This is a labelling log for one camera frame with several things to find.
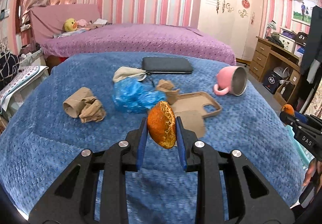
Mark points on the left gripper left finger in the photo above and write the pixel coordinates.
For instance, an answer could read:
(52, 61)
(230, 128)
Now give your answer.
(92, 188)

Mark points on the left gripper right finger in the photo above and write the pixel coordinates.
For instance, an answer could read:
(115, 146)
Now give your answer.
(230, 188)

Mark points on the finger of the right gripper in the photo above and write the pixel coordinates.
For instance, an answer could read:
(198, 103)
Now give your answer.
(310, 120)
(294, 120)

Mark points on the small orange tangerine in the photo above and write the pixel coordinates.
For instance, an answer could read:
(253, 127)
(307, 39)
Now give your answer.
(287, 108)

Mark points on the cardboard tube roll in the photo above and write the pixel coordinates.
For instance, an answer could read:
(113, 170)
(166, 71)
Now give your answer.
(73, 105)

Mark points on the brown cardboard piece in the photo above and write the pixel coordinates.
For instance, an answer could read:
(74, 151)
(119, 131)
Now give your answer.
(193, 121)

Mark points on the orange peel piece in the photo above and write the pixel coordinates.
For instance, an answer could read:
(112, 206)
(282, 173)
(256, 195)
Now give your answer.
(161, 124)

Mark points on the blue plastic bag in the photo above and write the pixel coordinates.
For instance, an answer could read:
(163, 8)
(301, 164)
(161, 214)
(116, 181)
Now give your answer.
(131, 96)

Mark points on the small brown paper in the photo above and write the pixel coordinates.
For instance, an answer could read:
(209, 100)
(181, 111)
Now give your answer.
(167, 87)

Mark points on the beige cloth pouch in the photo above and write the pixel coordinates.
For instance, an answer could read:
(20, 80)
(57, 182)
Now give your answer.
(128, 72)

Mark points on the light blue trash basket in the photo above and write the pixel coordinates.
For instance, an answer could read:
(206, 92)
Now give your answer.
(305, 156)

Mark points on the person's right hand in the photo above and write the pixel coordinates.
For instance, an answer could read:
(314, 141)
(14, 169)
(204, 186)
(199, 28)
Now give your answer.
(310, 172)

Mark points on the floral beige curtain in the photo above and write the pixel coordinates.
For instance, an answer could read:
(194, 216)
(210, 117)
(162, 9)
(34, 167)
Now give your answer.
(315, 107)

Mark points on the black box under desk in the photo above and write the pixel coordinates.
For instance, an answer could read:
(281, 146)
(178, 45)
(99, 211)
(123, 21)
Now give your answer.
(271, 81)

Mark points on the dark hanging jacket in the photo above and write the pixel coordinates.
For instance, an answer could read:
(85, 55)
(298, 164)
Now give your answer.
(313, 44)

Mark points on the white storage box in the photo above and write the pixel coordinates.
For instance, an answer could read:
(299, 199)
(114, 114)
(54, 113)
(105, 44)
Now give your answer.
(289, 44)

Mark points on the pink steel mug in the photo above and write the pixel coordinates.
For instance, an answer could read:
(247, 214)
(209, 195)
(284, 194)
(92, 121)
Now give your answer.
(232, 80)

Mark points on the wooden desk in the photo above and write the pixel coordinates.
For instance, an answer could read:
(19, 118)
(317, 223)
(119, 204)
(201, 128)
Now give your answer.
(268, 56)

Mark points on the desk lamp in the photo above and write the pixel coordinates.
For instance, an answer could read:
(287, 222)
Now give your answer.
(271, 26)

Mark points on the tan phone case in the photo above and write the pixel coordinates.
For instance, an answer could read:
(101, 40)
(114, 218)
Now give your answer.
(201, 102)

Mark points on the small framed couple photo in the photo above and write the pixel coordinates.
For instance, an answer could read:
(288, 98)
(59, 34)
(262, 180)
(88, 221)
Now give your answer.
(302, 11)

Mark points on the dotted cloth covered stand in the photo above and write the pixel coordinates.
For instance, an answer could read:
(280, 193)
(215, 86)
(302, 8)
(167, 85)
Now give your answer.
(17, 91)

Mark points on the white wardrobe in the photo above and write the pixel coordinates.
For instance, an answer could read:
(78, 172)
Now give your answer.
(233, 22)

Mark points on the black phone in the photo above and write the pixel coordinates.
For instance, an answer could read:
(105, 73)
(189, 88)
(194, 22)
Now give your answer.
(166, 65)

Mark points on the black white patterned bag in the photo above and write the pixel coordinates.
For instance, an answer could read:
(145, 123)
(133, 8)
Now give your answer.
(9, 67)

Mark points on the purple dotted bed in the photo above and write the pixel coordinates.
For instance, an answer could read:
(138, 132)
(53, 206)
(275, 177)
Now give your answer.
(184, 41)

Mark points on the yellow duck plush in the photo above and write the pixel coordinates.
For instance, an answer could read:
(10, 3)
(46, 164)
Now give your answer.
(70, 25)

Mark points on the pink sofa headboard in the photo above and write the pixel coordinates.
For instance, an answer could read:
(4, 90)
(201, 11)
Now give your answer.
(47, 21)

